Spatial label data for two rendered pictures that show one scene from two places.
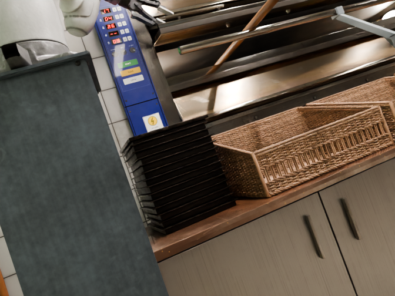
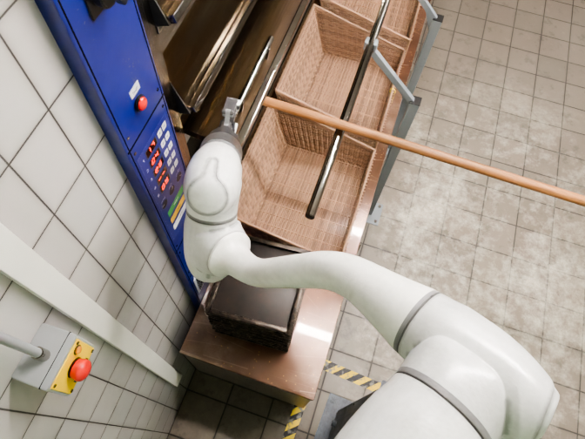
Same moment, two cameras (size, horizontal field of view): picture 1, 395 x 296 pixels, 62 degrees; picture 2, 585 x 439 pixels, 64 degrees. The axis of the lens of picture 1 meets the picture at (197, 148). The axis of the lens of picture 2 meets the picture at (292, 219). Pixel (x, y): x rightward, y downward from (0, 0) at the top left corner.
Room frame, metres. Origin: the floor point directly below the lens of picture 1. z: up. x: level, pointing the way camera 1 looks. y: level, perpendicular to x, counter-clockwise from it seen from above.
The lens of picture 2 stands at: (0.90, 0.48, 2.35)
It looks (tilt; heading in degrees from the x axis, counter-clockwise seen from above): 64 degrees down; 300
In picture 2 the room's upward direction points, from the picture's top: 6 degrees clockwise
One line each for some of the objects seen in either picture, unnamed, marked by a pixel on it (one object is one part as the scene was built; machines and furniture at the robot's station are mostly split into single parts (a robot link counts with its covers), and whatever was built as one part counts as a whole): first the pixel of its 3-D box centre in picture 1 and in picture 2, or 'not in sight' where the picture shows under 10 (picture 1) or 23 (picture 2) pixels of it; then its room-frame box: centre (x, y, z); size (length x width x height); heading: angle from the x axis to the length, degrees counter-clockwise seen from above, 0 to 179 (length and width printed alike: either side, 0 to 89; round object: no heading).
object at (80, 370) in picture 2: not in sight; (78, 368); (1.26, 0.58, 1.46); 0.04 x 0.04 x 0.04; 17
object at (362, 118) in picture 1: (286, 141); (302, 187); (1.35, -0.35, 0.72); 0.56 x 0.49 x 0.28; 107
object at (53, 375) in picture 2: not in sight; (57, 361); (1.30, 0.59, 1.46); 0.10 x 0.07 x 0.10; 107
